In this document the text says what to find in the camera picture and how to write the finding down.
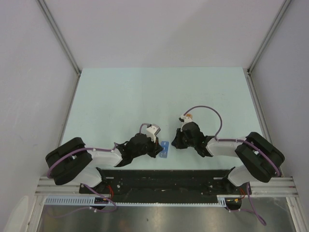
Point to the white slotted cable duct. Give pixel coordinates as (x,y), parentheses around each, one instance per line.
(98,201)

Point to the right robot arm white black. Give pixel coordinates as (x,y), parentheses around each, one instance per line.
(261,161)

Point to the grey aluminium corner profile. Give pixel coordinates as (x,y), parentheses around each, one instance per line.
(270,33)

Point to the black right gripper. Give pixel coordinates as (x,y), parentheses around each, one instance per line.
(176,142)

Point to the blue plastic pill organizer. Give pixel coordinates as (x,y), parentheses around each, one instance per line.
(165,149)

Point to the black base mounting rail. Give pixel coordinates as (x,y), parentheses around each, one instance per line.
(166,186)

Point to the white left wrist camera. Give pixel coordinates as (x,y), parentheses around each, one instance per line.
(152,131)

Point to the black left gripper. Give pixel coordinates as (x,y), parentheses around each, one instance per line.
(156,147)

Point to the left aluminium frame profile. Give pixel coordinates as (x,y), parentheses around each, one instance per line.
(58,35)

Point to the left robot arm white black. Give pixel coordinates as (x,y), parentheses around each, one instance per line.
(73,161)

